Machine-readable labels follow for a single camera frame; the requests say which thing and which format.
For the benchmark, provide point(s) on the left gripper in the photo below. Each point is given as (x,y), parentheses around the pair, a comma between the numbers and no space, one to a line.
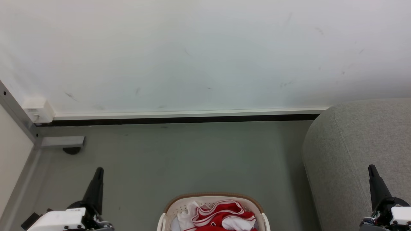
(64,219)

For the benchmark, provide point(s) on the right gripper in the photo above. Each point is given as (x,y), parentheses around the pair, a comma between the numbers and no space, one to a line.
(390,208)

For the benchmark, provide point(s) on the red garment with white stripes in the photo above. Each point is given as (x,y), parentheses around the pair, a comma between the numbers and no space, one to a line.
(221,212)

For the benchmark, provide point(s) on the black round foot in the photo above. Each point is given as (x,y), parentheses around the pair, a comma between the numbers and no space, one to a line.
(71,150)

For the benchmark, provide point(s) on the grey fabric sofa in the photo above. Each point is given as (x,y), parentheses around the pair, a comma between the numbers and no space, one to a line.
(346,144)

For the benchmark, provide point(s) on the aluminium foot bar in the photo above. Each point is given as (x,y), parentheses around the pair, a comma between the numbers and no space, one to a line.
(62,141)

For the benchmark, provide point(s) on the white plastic corner box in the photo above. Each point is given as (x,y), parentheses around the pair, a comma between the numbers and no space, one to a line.
(39,109)

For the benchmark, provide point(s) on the white and black baseboard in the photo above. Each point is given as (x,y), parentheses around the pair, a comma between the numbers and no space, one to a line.
(192,114)

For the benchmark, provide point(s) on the aluminium frame post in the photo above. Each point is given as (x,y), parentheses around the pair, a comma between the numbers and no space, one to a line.
(16,111)

